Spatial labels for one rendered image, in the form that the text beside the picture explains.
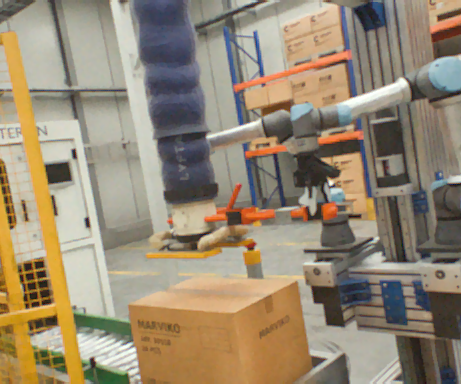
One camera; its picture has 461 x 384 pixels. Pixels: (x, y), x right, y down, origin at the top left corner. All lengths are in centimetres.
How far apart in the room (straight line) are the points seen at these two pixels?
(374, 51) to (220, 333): 129
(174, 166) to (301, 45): 829
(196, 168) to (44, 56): 1012
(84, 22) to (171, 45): 1078
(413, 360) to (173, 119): 140
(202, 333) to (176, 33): 113
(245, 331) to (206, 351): 19
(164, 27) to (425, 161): 115
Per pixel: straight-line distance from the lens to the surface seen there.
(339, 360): 228
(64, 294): 228
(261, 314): 197
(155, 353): 224
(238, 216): 191
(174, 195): 203
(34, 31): 1209
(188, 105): 203
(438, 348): 241
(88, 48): 1266
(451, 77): 187
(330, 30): 989
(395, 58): 227
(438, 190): 203
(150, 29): 210
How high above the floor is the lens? 147
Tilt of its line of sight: 4 degrees down
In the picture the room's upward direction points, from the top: 10 degrees counter-clockwise
